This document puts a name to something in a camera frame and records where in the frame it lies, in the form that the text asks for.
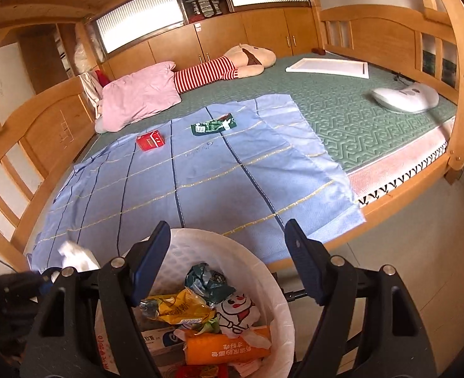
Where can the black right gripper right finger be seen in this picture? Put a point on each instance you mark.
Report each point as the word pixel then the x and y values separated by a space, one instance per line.
pixel 369 325

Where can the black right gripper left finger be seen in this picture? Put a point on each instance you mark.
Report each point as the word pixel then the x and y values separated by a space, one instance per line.
pixel 62 341

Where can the white tissue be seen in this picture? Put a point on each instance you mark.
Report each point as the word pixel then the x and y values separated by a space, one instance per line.
pixel 77 257

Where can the yellow chip bag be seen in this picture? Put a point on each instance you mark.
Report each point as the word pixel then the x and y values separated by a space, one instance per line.
pixel 184 308

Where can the orange white package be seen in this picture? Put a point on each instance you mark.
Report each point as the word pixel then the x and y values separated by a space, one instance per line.
pixel 209 348

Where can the dark green wrapper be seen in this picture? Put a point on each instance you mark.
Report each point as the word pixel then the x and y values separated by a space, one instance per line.
pixel 208 284

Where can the snowman print wrapper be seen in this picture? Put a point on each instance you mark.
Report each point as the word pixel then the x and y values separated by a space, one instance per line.
pixel 236 314

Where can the red cigarette pack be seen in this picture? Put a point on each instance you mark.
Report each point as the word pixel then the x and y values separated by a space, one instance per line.
pixel 150 141

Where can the white blue box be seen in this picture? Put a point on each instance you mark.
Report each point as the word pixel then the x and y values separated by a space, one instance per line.
pixel 161 341

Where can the white trash bin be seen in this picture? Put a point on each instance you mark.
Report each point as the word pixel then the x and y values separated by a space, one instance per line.
pixel 247 274

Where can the light blue striped sheet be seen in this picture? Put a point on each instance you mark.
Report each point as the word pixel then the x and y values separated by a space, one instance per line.
pixel 245 183

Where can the green woven bed mat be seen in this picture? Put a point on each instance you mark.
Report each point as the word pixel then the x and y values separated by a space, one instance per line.
pixel 354 128

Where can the white rounded device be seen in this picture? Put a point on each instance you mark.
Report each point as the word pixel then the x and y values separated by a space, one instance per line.
pixel 414 98

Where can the pink pillow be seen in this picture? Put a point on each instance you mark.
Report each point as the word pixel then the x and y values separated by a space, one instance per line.
pixel 136 96

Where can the white flat board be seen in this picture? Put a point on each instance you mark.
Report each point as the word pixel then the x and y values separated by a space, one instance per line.
pixel 348 68

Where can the striped plush doll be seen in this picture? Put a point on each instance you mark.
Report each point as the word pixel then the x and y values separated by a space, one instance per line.
pixel 241 61

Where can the wooden wall cabinets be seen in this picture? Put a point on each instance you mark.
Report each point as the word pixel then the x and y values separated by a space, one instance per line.
pixel 141 33

